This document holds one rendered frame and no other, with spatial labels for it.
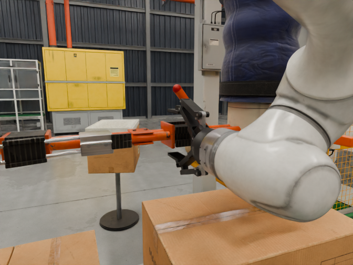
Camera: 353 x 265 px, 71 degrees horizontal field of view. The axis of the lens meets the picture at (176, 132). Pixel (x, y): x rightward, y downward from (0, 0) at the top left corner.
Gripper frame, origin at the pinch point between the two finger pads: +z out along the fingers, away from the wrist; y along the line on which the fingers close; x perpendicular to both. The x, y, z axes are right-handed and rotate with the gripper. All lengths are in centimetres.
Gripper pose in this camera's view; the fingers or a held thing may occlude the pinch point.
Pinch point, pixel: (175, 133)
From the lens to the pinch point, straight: 64.6
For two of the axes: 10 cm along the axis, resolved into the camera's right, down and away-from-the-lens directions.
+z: -4.0, -1.6, 9.0
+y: 0.0, 9.8, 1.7
